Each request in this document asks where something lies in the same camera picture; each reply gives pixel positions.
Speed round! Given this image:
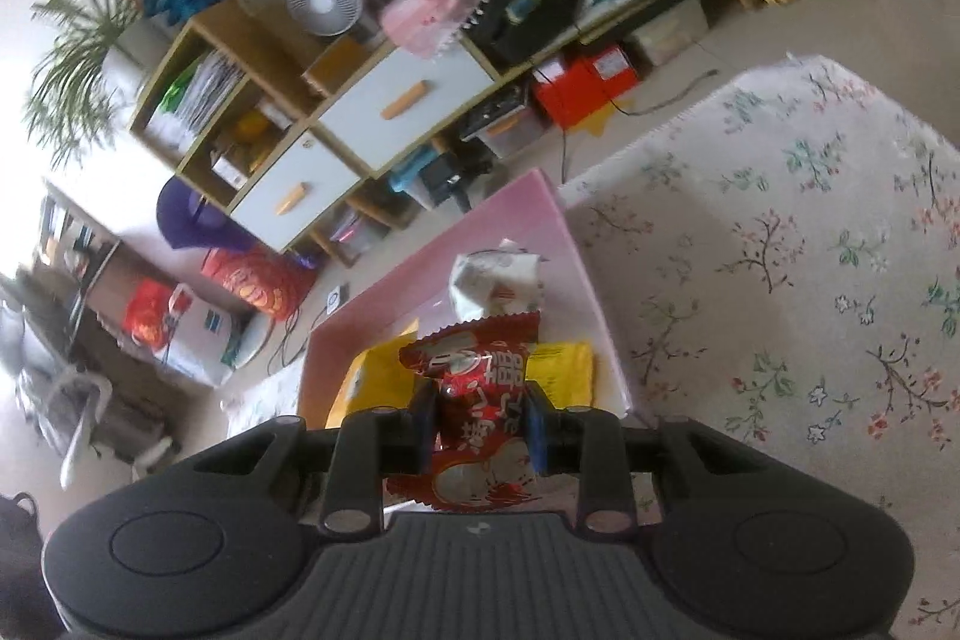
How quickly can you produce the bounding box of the yellow snack bag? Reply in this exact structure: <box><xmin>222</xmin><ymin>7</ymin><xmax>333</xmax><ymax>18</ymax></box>
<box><xmin>526</xmin><ymin>341</ymin><xmax>594</xmax><ymax>409</ymax></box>
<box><xmin>325</xmin><ymin>320</ymin><xmax>420</xmax><ymax>429</ymax></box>

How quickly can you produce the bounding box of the red snack packet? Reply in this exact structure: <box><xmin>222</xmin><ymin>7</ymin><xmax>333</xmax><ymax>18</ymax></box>
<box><xmin>386</xmin><ymin>310</ymin><xmax>540</xmax><ymax>512</ymax></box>

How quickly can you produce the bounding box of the white snack bag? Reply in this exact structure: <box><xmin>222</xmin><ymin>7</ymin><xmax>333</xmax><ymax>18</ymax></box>
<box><xmin>448</xmin><ymin>239</ymin><xmax>544</xmax><ymax>321</ymax></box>

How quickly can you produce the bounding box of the pink cardboard snack box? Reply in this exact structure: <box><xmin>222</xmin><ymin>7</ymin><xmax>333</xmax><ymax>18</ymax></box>
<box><xmin>296</xmin><ymin>170</ymin><xmax>635</xmax><ymax>429</ymax></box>

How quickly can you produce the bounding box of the white shopping bag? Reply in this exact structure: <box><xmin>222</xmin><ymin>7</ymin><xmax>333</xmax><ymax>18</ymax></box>
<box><xmin>122</xmin><ymin>278</ymin><xmax>251</xmax><ymax>388</ymax></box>

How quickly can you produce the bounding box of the floral tablecloth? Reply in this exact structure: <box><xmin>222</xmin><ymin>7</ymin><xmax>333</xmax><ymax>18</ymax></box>
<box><xmin>562</xmin><ymin>55</ymin><xmax>958</xmax><ymax>638</ymax></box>

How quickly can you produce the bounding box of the purple plush toy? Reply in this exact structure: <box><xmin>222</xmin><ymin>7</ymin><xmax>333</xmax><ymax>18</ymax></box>
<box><xmin>156</xmin><ymin>177</ymin><xmax>257</xmax><ymax>252</ymax></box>

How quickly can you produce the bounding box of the wooden cabinet with white drawers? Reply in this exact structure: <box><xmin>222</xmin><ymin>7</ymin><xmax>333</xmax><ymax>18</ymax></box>
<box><xmin>128</xmin><ymin>0</ymin><xmax>932</xmax><ymax>256</ymax></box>

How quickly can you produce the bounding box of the white office chair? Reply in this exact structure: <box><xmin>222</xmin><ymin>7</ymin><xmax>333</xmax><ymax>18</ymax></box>
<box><xmin>2</xmin><ymin>281</ymin><xmax>181</xmax><ymax>489</ymax></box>

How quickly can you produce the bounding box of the red box under cabinet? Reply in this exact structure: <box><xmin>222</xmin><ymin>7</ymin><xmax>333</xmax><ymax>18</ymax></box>
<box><xmin>532</xmin><ymin>46</ymin><xmax>640</xmax><ymax>136</ymax></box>

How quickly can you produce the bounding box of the white desk fan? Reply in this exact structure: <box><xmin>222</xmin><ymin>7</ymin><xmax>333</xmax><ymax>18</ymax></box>
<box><xmin>286</xmin><ymin>0</ymin><xmax>364</xmax><ymax>37</ymax></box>

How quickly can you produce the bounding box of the green potted plant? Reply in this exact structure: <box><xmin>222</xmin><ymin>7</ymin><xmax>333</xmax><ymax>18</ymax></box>
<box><xmin>26</xmin><ymin>0</ymin><xmax>142</xmax><ymax>167</ymax></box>

